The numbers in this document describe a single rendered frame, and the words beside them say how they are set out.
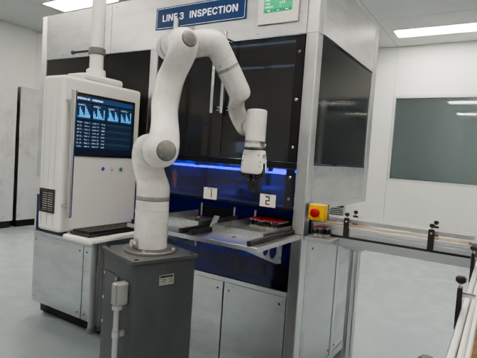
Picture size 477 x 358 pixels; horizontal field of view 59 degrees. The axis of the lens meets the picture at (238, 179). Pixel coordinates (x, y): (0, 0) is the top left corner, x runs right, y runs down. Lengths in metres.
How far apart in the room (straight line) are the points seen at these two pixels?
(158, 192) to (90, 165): 0.82
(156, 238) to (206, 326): 0.94
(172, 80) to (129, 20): 1.26
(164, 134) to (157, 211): 0.27
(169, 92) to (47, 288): 2.12
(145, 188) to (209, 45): 0.57
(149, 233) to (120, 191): 0.91
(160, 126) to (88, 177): 0.86
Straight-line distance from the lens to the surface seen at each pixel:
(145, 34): 2.64
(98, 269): 2.57
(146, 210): 1.51
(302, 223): 1.97
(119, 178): 2.40
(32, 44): 7.56
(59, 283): 3.22
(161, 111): 1.51
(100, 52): 2.39
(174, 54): 1.52
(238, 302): 2.21
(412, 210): 6.51
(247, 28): 2.21
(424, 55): 6.67
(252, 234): 1.79
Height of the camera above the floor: 1.22
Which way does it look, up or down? 3 degrees down
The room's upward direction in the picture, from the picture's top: 4 degrees clockwise
